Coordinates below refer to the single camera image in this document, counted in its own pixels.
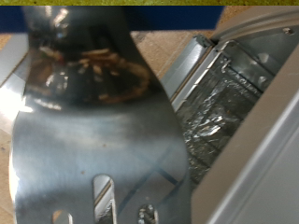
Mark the silver toaster oven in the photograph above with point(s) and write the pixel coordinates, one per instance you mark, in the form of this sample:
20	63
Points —
249	155

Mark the metal spatula with blue block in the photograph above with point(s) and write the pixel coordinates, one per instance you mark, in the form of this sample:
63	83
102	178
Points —
93	140

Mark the aluminium foil sheet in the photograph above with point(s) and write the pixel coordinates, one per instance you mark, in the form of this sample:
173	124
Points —
211	118

